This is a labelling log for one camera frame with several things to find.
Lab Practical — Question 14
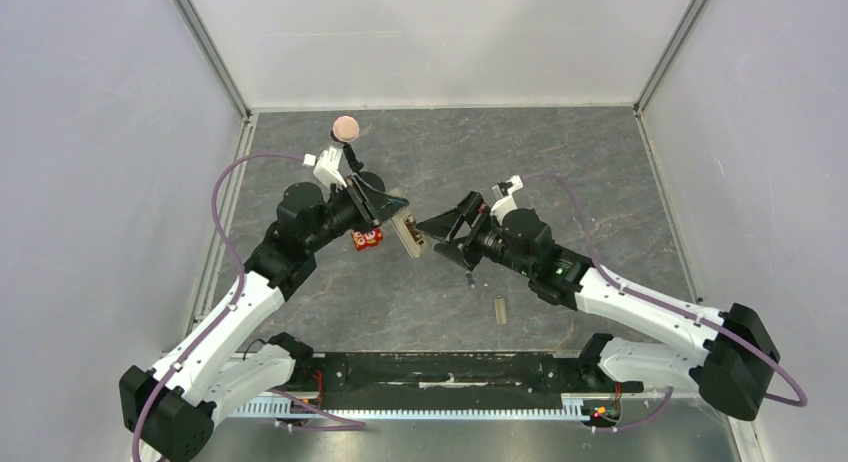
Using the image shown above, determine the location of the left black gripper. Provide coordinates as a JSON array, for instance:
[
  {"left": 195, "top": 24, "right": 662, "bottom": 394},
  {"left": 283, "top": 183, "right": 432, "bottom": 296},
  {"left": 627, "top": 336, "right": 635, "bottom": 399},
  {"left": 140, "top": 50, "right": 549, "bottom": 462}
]
[{"left": 305, "top": 173, "right": 409, "bottom": 253}]

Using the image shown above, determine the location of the beige remote control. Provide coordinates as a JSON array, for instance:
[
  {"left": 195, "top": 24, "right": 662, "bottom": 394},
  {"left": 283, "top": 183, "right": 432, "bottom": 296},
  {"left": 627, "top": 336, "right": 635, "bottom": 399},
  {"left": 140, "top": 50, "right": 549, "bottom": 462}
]
[{"left": 390, "top": 204, "right": 430, "bottom": 259}]

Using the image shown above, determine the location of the beige battery cover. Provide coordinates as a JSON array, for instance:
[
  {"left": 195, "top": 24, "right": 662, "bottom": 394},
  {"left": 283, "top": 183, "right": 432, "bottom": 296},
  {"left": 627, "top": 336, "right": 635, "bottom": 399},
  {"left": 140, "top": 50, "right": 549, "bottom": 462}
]
[{"left": 494, "top": 297, "right": 508, "bottom": 325}]

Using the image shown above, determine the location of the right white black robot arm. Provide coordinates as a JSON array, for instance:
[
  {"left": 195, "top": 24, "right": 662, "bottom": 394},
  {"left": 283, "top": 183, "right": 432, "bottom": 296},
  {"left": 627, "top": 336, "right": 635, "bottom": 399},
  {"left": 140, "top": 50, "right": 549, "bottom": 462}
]
[{"left": 416, "top": 192, "right": 780, "bottom": 421}]

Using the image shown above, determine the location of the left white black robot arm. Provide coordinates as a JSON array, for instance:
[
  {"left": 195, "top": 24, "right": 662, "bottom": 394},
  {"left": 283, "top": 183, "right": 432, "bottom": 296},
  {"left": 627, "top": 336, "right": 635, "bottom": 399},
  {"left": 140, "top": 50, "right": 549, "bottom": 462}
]
[{"left": 119, "top": 172, "right": 410, "bottom": 461}]

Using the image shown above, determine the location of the red dice block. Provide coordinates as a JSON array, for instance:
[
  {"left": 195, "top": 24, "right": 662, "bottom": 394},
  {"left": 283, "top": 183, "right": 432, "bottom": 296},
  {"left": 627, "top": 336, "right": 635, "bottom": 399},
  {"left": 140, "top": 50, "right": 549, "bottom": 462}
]
[{"left": 350, "top": 228, "right": 383, "bottom": 251}]

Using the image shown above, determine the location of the black stand with pink ball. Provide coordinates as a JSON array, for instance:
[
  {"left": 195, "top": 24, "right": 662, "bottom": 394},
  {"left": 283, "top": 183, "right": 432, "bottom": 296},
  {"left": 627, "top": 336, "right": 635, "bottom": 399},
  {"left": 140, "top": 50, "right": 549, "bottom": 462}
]
[{"left": 330, "top": 115, "right": 364, "bottom": 173}]

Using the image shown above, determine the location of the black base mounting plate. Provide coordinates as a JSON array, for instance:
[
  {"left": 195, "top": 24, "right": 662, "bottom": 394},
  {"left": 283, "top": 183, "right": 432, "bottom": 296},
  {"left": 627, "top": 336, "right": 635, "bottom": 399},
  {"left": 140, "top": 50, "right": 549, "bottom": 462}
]
[{"left": 268, "top": 332, "right": 644, "bottom": 409}]

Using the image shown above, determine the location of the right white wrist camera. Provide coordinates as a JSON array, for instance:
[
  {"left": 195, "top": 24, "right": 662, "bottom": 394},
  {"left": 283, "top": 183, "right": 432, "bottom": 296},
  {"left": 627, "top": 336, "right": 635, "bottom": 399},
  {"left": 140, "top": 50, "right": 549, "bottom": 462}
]
[{"left": 491, "top": 175, "right": 524, "bottom": 224}]

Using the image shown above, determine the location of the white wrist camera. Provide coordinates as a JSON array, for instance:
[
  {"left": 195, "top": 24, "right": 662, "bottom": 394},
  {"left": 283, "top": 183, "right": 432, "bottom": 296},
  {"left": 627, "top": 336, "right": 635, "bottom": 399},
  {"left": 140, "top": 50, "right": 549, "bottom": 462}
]
[
  {"left": 491, "top": 175, "right": 524, "bottom": 224},
  {"left": 302, "top": 146, "right": 347, "bottom": 190}
]

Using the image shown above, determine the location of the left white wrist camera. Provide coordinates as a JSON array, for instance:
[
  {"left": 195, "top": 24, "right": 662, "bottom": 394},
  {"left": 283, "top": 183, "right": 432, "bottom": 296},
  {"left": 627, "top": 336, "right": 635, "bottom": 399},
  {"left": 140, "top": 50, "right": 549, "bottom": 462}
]
[{"left": 302, "top": 146, "right": 347, "bottom": 190}]

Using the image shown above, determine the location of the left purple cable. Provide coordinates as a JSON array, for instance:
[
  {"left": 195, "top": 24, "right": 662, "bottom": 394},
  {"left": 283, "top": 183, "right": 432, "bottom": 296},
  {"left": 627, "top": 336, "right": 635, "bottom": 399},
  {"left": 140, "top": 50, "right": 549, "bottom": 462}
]
[{"left": 131, "top": 152, "right": 317, "bottom": 462}]

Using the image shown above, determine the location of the purple cable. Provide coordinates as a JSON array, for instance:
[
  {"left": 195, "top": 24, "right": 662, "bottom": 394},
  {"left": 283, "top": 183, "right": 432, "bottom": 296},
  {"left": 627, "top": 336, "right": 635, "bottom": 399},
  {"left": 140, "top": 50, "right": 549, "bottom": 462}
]
[
  {"left": 131, "top": 152, "right": 317, "bottom": 462},
  {"left": 520, "top": 174, "right": 810, "bottom": 409}
]

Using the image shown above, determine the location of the white slotted cable duct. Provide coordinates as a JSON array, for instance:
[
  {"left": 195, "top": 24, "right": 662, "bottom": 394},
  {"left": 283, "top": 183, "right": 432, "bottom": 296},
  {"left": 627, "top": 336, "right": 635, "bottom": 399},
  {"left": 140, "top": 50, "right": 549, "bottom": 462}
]
[{"left": 229, "top": 394, "right": 590, "bottom": 422}]

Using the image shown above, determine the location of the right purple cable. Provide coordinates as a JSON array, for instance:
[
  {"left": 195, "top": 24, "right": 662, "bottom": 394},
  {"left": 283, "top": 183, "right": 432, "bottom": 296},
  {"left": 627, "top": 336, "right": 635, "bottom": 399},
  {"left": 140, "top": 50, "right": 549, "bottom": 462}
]
[{"left": 520, "top": 174, "right": 810, "bottom": 409}]

